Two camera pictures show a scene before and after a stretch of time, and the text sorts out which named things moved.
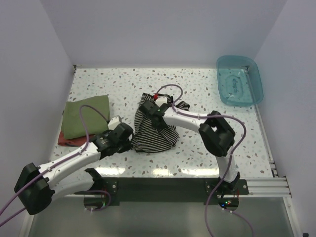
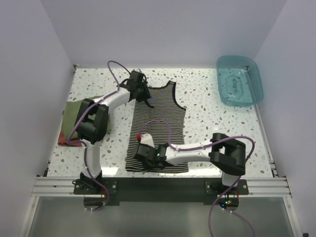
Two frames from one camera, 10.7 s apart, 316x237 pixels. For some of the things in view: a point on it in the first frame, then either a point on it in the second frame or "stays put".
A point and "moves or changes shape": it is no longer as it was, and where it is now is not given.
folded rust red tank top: (75, 141) stays put
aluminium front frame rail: (267, 187) stays put
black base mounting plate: (167, 191) stays put
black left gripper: (127, 146) → (146, 94)
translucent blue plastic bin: (239, 81) stays put
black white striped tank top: (146, 137) moves or changes shape
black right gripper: (161, 126) → (147, 166)
